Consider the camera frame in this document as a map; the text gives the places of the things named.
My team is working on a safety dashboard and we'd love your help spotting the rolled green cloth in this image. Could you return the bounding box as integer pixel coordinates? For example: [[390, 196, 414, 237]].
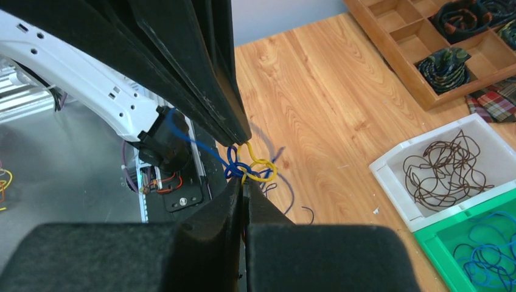
[[497, 20, 516, 51], [416, 47, 471, 95]]

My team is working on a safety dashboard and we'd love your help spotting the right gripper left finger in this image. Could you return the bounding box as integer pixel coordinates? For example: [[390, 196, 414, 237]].
[[1, 179, 242, 291]]

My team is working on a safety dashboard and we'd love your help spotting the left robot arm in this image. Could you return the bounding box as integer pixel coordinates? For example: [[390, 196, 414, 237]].
[[1, 1, 252, 172]]

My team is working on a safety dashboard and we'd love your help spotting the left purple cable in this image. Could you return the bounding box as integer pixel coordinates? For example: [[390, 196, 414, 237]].
[[120, 139, 142, 194]]

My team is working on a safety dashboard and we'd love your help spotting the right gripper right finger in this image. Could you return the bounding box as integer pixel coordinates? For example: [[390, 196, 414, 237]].
[[245, 182, 420, 291]]

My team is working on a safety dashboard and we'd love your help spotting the green plastic bin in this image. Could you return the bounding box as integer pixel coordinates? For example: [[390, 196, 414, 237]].
[[414, 192, 515, 291]]

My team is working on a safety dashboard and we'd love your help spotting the yellow wire tangle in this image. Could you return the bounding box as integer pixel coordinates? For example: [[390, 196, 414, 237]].
[[235, 141, 279, 186]]

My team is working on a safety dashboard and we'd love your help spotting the rolled green cloth bottom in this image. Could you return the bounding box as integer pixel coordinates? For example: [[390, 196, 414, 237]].
[[416, 47, 471, 95]]

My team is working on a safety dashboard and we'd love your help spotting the plaid cloth under tray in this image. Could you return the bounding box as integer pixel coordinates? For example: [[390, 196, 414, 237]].
[[465, 77, 515, 123]]

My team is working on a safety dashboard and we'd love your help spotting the rolled green cloth top right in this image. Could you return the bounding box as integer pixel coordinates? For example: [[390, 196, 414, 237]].
[[497, 20, 516, 51]]

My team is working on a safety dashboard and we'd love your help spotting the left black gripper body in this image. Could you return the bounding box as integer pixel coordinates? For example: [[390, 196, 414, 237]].
[[0, 0, 232, 122]]

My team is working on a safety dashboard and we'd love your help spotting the wooden compartment tray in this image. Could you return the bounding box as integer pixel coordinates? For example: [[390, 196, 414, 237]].
[[345, 1, 515, 110]]

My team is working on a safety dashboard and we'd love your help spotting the rolled dark cloth middle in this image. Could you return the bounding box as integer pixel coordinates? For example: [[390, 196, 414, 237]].
[[429, 0, 493, 44]]

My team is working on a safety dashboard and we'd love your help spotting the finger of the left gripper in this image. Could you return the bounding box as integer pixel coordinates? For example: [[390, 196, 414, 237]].
[[130, 1, 252, 146]]

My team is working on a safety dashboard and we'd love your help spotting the brown wire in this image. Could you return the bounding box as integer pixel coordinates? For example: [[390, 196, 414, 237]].
[[402, 128, 496, 213]]

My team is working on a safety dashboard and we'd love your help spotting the white plastic bin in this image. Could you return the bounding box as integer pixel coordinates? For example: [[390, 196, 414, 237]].
[[369, 114, 515, 232]]

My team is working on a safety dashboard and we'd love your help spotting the dark blue wire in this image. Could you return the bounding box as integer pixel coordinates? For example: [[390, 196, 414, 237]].
[[165, 108, 315, 226]]

